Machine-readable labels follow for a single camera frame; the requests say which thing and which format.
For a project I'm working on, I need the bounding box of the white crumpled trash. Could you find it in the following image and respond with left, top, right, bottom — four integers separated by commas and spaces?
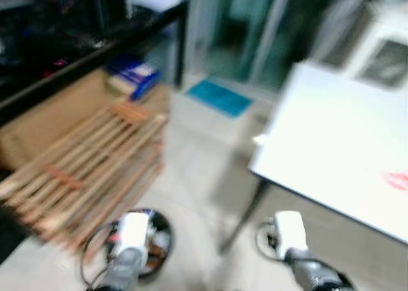
148, 227, 171, 257

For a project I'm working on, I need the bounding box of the red white snack wrapper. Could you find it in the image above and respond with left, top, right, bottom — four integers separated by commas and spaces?
382, 171, 408, 191

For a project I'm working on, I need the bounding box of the white table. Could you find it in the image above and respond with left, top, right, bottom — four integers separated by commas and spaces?
219, 60, 408, 255

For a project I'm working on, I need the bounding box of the white glass-door cabinet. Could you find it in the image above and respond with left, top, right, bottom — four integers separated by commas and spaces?
343, 0, 408, 91

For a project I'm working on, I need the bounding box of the grey striped curtain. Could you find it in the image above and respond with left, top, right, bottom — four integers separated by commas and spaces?
316, 0, 387, 66

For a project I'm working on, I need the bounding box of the teal floor mat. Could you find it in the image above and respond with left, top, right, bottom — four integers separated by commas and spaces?
186, 78, 254, 118

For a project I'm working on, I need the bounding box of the glass sliding door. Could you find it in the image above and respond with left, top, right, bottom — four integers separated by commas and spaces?
190, 0, 377, 91

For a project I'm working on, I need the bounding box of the blue box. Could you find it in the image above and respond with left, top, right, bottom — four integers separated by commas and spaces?
105, 54, 161, 101

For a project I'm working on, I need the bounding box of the wooden slat rack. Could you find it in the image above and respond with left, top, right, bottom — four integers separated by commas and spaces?
0, 101, 170, 248

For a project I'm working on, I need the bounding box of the black shelf table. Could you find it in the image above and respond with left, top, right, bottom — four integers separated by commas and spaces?
0, 0, 190, 127

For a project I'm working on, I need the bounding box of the brown cardboard box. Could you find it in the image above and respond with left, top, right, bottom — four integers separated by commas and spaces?
0, 66, 170, 172

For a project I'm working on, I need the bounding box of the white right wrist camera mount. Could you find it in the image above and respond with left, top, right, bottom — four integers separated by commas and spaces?
273, 211, 309, 260

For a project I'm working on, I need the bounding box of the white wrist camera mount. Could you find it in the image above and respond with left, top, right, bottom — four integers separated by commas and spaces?
114, 212, 151, 254
273, 211, 309, 260

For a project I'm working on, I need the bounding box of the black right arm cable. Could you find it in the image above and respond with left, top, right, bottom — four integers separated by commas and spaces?
254, 219, 282, 262

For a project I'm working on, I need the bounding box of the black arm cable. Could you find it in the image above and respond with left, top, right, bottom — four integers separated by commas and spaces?
79, 221, 119, 289
254, 219, 282, 262

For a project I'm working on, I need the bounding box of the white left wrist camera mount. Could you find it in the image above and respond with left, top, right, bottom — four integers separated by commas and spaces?
114, 212, 151, 254

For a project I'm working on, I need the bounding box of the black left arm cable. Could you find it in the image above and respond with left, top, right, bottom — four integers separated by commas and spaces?
79, 221, 119, 289

